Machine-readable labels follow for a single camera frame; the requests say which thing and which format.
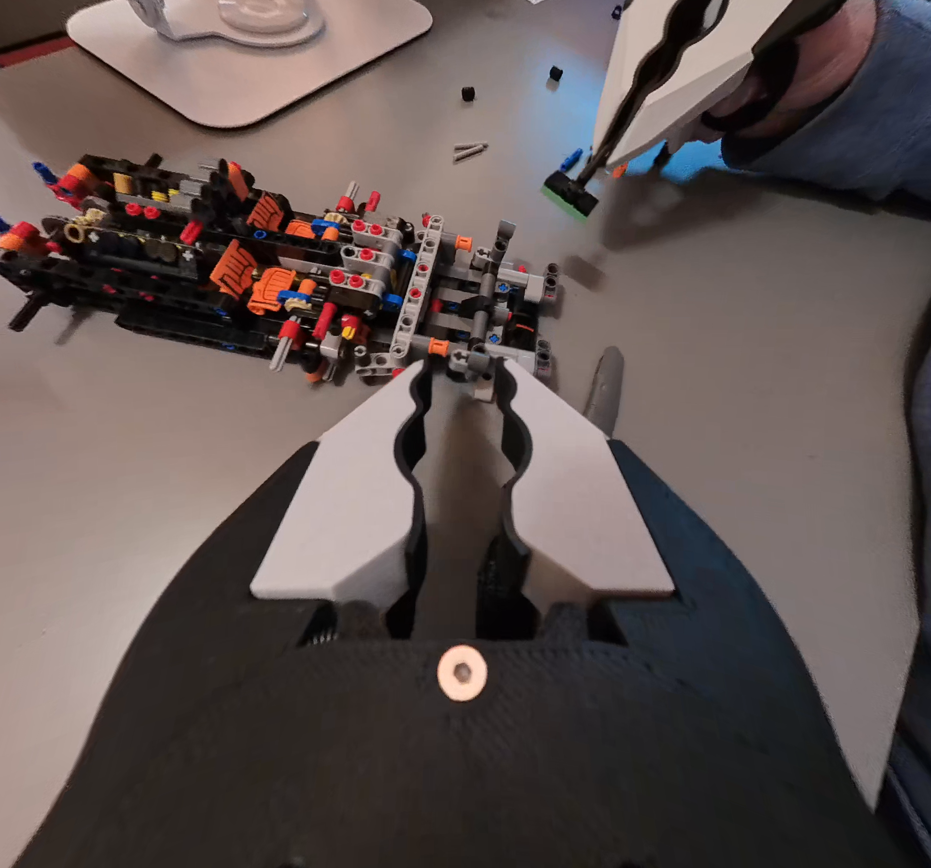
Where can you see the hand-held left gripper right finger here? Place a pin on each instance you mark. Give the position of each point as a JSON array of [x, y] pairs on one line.
[[589, 512]]

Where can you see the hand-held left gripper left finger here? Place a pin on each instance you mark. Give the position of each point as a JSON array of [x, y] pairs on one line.
[[342, 512]]

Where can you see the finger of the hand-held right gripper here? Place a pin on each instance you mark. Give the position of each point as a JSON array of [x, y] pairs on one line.
[[720, 61], [654, 3]]

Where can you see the black green lego piece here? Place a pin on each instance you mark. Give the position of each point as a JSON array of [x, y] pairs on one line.
[[571, 195]]

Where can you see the lego chassis model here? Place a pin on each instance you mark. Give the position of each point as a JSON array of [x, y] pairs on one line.
[[254, 279]]

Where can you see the person's right forearm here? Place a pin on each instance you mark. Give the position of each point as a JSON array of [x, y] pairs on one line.
[[894, 119]]

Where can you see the person's right hand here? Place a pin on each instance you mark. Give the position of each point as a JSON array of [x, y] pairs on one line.
[[836, 54]]

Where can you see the white book stand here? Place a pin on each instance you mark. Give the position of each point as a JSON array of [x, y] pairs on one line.
[[254, 61]]

